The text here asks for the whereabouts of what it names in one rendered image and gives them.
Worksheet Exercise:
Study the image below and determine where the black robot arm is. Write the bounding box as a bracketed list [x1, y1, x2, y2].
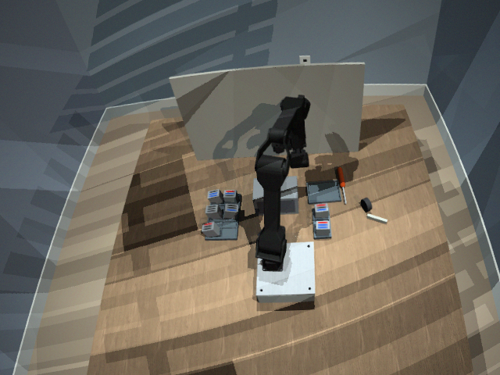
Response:
[255, 95, 311, 272]

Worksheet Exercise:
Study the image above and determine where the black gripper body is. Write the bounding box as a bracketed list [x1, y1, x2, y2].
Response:
[288, 131, 309, 169]

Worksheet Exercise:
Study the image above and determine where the white rectangular bar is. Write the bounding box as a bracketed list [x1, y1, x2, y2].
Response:
[366, 214, 388, 223]

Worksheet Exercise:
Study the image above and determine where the large grey panel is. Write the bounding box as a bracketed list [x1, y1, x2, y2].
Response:
[169, 62, 365, 160]

